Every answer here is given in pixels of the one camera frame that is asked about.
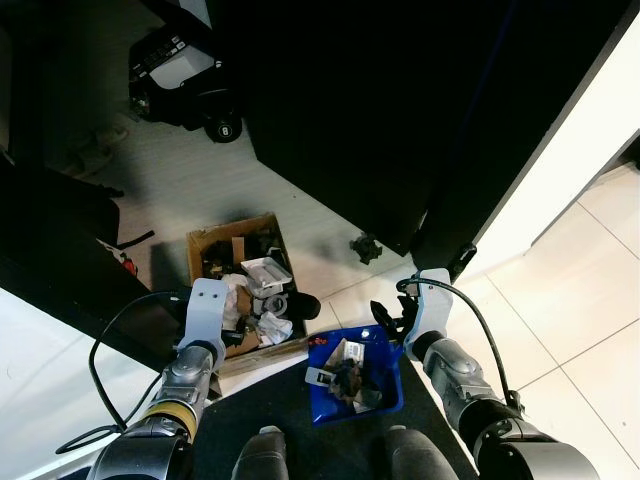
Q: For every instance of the brown cardboard box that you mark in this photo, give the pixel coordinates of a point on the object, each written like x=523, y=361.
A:
x=200, y=245

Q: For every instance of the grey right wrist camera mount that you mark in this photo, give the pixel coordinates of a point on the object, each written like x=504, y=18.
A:
x=432, y=303

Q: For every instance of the small red scrap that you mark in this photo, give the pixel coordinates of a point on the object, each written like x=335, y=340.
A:
x=317, y=341

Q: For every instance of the black wall end trim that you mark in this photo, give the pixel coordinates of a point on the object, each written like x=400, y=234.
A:
x=60, y=290

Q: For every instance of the black crumpled cloth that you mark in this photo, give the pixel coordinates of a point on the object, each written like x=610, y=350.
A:
x=355, y=380

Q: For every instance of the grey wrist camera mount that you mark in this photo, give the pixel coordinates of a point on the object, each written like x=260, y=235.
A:
x=205, y=312
x=432, y=303

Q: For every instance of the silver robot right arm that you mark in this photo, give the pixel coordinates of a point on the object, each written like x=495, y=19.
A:
x=480, y=400

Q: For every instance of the black floor mat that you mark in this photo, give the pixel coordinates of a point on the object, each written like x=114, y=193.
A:
x=340, y=450

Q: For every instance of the grey plastic scrap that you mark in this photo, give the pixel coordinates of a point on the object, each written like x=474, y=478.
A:
x=320, y=376

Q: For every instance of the grey robot right leg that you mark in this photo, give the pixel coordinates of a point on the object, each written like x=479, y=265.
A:
x=420, y=455

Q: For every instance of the white plastic tray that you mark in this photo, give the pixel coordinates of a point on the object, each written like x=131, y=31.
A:
x=268, y=274

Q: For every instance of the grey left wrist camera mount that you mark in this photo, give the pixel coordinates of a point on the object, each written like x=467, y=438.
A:
x=205, y=312

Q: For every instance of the white label card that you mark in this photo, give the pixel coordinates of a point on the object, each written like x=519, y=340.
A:
x=354, y=351

